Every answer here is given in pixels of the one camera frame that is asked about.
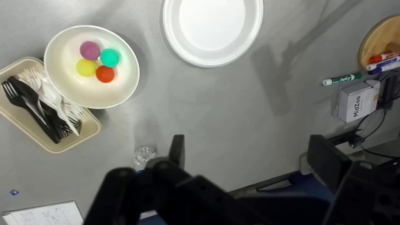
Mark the wooden mug tree stand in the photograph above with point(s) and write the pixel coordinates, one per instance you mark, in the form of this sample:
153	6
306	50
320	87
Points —
381	39

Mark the black plastic fork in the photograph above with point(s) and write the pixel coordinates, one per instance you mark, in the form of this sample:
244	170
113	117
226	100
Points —
16	97
31	97

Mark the white plastic cutlery pile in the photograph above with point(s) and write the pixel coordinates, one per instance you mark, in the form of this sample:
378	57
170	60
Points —
51	97

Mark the purple ball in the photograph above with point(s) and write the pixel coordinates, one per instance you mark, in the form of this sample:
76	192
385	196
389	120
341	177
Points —
90	50

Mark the beige cutlery tray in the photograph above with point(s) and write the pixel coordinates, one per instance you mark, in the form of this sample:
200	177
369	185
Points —
25	120

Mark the orange ball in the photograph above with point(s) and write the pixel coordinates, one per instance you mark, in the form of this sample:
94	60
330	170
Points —
105	74

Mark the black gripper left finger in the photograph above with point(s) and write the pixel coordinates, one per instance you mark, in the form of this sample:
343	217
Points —
176	150

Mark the white round plate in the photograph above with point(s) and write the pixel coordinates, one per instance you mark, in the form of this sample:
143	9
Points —
213	25

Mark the green capped marker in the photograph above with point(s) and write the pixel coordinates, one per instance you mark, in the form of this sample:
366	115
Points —
341	79

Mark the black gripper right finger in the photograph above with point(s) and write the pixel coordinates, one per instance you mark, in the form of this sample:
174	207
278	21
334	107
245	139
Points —
329	160

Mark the cream round bowl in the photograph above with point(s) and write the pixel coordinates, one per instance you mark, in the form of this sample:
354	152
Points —
91	89

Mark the green ball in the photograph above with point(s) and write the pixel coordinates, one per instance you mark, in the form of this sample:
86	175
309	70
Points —
110	57

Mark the blue office chair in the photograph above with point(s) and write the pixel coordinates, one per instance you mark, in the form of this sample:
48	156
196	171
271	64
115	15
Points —
291	185

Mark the blue capped marker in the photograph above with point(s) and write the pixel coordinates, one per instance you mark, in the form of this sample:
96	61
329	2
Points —
383	66

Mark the red capped marker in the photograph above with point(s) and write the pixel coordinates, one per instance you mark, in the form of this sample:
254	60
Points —
385	56

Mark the white paper sheet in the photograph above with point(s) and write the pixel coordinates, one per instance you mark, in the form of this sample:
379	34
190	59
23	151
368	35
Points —
45	214

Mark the clear plastic water bottle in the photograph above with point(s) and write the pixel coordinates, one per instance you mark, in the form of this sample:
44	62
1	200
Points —
145	156

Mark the yellow ball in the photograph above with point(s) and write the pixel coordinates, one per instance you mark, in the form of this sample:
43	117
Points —
85	67

